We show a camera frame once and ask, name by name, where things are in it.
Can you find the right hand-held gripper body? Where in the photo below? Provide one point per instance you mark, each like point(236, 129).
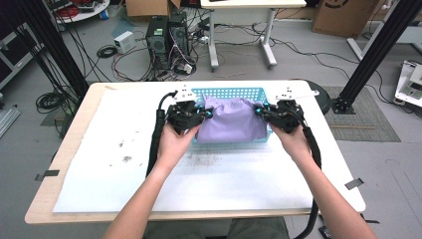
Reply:
point(285, 116)

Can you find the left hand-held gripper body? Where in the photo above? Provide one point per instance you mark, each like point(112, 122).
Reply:
point(184, 116)

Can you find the purple pants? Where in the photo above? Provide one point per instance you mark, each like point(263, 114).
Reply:
point(232, 122)

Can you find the blue plastic basket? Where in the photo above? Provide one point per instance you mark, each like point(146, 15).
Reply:
point(229, 93)

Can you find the person's right hand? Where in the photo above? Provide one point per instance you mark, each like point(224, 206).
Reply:
point(293, 142)

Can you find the person's left hand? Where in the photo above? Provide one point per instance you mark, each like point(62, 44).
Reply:
point(174, 146)

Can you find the dark round stool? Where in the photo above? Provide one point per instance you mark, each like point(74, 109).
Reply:
point(323, 101)

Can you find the white foam sheet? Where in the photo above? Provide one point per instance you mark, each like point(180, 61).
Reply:
point(232, 189)

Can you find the black computer tower green label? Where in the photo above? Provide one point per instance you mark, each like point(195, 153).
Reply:
point(157, 40)

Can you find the grey floor mat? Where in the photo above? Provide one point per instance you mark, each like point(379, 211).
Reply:
point(368, 113)

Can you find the small white box device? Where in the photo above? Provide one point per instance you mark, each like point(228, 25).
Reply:
point(124, 41)

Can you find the black tape strip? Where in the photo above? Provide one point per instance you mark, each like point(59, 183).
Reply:
point(354, 183)
point(49, 173)

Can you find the white desk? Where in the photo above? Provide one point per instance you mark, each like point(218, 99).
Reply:
point(252, 3)

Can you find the plain cardboard box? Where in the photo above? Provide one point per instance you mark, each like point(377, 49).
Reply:
point(146, 7)

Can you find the person's legs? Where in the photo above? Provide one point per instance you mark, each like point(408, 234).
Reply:
point(258, 229)

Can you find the cardboard box black print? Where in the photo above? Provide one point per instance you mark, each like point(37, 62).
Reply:
point(345, 16)

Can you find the white machine casing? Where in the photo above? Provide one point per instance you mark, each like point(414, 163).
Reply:
point(409, 83)

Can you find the round white table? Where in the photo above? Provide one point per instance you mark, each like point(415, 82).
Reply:
point(96, 11)

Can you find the light wooden table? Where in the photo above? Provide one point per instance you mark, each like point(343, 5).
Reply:
point(49, 199)

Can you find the grey metal rack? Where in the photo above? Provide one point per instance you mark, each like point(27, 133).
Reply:
point(13, 66)

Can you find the white desk frame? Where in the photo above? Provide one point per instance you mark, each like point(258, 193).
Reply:
point(354, 48)

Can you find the black metal frame post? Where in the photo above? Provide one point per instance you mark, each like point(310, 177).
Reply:
point(378, 46)
point(59, 43)

